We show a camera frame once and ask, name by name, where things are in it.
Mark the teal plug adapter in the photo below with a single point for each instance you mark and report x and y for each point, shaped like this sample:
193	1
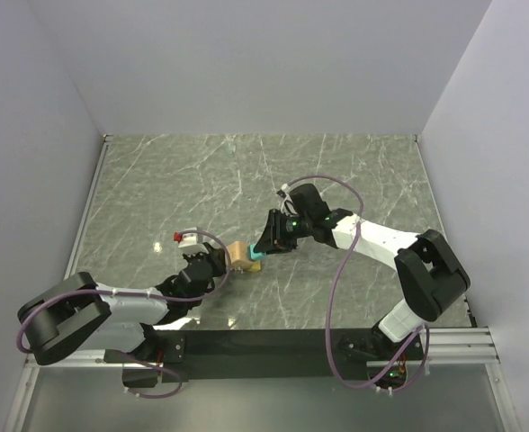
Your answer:
254	255

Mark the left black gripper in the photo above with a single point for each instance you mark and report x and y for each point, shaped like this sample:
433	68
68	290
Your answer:
217	257

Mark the black base bar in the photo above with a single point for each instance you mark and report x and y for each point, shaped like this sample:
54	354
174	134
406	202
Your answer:
253	354

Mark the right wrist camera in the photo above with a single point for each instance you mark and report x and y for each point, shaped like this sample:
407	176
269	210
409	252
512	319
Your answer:
286	205

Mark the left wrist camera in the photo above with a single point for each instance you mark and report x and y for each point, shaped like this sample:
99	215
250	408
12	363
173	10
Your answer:
191	242

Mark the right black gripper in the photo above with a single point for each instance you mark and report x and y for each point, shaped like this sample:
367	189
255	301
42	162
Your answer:
273	239

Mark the yellow plug adapter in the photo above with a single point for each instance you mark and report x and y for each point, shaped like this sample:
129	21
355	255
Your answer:
255	267

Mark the peach cube socket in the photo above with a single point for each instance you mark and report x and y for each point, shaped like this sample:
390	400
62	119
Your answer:
239	256

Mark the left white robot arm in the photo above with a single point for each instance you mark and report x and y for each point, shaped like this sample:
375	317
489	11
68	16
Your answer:
80	314

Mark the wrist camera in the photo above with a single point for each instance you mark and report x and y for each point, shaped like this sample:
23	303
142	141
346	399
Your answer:
286	205
191	242

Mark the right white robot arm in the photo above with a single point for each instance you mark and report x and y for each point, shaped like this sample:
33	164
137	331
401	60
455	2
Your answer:
430	274

